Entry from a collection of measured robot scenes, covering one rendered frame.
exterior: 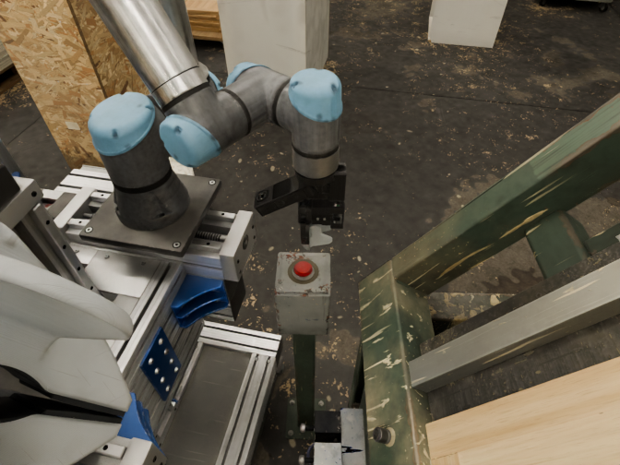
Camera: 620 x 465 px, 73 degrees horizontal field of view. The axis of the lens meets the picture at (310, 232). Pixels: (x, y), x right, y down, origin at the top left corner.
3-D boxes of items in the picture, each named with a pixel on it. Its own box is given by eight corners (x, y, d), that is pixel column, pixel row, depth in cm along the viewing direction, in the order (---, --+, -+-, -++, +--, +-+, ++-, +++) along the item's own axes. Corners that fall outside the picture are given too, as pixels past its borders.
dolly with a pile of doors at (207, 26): (198, 21, 420) (192, -12, 397) (247, 26, 413) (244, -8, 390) (172, 47, 379) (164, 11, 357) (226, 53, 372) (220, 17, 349)
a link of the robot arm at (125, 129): (95, 172, 81) (65, 110, 71) (151, 139, 88) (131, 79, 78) (133, 197, 76) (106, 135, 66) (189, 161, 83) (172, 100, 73)
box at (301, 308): (281, 294, 108) (278, 250, 95) (327, 295, 108) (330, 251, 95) (278, 336, 100) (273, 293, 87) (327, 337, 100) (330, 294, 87)
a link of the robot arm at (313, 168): (291, 159, 63) (293, 128, 69) (292, 182, 67) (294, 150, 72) (339, 160, 63) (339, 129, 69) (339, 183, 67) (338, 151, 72)
